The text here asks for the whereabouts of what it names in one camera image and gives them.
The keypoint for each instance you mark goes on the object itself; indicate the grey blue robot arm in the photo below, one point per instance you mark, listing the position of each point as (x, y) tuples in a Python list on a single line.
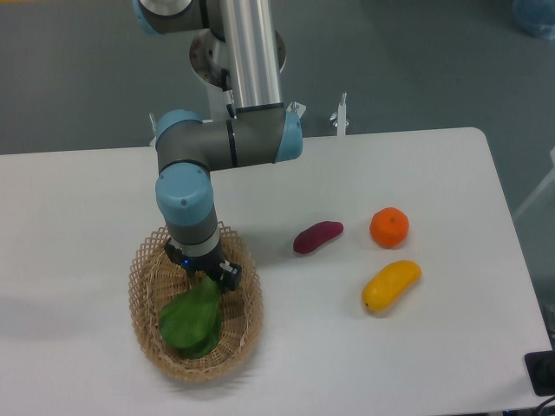
[(258, 129)]

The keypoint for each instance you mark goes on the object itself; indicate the woven wicker basket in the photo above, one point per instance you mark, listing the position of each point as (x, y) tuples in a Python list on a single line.
[(154, 281)]

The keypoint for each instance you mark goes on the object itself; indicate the yellow mango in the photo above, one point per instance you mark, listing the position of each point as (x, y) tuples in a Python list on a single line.
[(389, 285)]

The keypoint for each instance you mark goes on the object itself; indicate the blue plastic bag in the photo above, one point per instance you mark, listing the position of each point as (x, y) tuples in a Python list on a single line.
[(536, 17)]

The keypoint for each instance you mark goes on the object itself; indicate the white metal mounting frame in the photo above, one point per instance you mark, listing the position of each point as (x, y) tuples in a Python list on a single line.
[(339, 119)]

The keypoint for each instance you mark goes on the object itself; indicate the black device at table edge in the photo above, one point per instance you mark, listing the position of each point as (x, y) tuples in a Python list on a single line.
[(540, 368)]

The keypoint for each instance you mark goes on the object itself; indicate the purple sweet potato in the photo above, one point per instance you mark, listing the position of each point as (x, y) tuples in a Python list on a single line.
[(317, 235)]

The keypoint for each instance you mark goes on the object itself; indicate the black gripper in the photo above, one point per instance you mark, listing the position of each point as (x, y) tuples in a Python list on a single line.
[(225, 274)]

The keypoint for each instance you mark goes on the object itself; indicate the green bok choy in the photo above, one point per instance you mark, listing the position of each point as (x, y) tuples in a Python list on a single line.
[(191, 323)]

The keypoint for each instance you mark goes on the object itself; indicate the orange tangerine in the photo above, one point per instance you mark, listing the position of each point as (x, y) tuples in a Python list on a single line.
[(389, 227)]

